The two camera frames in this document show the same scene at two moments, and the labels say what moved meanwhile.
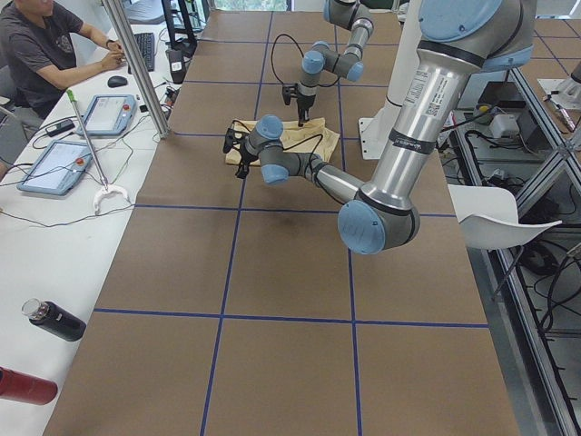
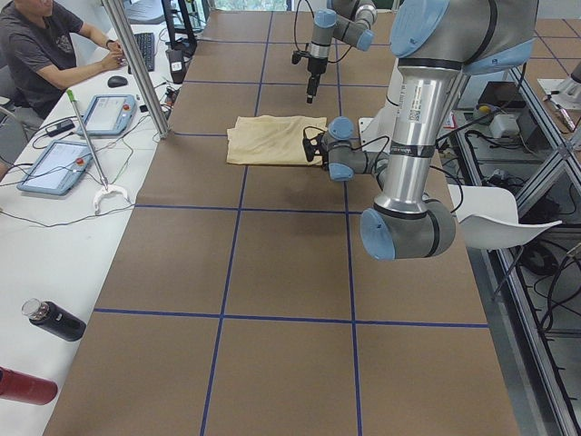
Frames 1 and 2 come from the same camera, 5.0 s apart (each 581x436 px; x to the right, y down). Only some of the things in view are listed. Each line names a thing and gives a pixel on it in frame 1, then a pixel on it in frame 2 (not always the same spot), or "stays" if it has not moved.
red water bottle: x=16 y=385 stays
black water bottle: x=54 y=319 stays
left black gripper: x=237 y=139 -> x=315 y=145
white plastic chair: x=488 y=218 stays
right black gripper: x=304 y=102 -> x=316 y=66
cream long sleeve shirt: x=312 y=138 stays
